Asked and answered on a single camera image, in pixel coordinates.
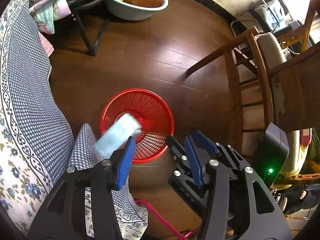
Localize black chair with blue bag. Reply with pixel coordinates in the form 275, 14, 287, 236
230, 0, 313, 53

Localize blue floral bed sheet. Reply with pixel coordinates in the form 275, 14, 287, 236
0, 0, 149, 240

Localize red plastic waste basket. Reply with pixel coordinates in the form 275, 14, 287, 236
100, 88, 175, 164

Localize wooden chair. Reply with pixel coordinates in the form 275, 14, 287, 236
187, 2, 319, 155

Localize teal plastic wash basin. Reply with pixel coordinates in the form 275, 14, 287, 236
106, 0, 169, 21

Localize black camera box green light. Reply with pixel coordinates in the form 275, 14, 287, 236
251, 122, 290, 188

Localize light blue paper packet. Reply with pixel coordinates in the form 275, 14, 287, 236
94, 113, 142, 158

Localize black folding stool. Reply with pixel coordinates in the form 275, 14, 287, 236
67, 0, 108, 56

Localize pink cable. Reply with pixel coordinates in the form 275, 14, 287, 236
134, 199, 196, 240

